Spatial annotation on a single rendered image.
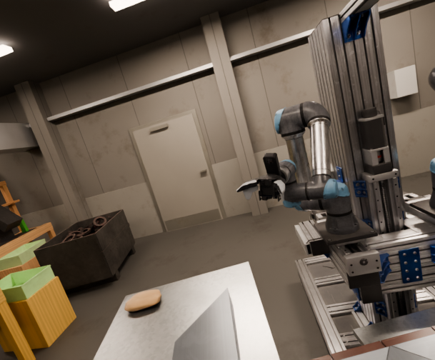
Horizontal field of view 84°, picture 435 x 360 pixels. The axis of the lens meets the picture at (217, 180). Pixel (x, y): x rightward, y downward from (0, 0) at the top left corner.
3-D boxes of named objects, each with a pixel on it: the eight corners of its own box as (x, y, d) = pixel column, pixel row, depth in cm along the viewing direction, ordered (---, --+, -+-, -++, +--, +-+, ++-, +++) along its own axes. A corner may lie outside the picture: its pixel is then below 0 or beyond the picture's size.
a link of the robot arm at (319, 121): (333, 106, 114) (340, 203, 94) (309, 112, 120) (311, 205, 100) (328, 88, 105) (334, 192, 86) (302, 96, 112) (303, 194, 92)
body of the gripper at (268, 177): (278, 202, 81) (288, 190, 91) (276, 178, 79) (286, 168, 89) (258, 201, 85) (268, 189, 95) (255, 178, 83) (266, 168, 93)
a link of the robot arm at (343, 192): (351, 213, 111) (346, 186, 108) (321, 215, 119) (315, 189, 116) (353, 203, 121) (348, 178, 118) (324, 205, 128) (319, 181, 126)
